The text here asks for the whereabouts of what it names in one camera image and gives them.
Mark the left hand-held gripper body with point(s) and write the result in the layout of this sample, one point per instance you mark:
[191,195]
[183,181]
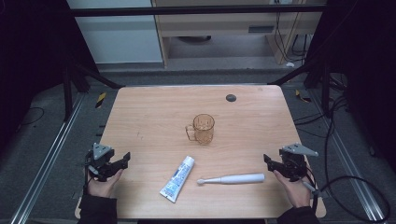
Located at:
[100,152]

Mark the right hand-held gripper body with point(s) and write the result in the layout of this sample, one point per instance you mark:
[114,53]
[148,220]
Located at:
[294,160]

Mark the white electric toothbrush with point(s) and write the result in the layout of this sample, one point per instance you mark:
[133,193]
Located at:
[236,179]

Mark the white toothpaste tube blue print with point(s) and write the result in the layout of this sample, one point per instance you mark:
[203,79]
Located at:
[177,180]

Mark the person's left hand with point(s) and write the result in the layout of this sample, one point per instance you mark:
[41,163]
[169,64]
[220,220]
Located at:
[102,186]

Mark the person's right hand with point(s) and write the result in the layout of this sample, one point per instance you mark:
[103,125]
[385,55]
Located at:
[294,193]

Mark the yellow black tape strip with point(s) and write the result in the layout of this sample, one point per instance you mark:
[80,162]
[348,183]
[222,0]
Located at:
[100,99]
[302,97]

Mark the dark round table grommet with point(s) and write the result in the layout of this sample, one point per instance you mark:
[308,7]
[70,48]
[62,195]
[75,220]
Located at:
[231,98]

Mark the small white floor object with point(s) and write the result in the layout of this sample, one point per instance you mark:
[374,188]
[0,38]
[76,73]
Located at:
[289,64]

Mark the black curtain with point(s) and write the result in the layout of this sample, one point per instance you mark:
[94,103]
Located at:
[367,62]
[31,62]

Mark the white cabinet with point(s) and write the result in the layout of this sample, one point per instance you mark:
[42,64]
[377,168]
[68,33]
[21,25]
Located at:
[118,37]

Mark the light wooden desk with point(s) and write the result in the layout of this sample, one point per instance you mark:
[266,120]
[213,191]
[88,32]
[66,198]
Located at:
[218,25]

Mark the aluminium floor rail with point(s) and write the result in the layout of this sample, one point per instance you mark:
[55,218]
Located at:
[348,161]
[46,155]

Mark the black metal frame stand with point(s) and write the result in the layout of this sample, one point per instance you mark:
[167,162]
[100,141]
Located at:
[325,90]
[67,93]

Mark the black horizontal frame bar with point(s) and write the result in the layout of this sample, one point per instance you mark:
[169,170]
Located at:
[186,11]

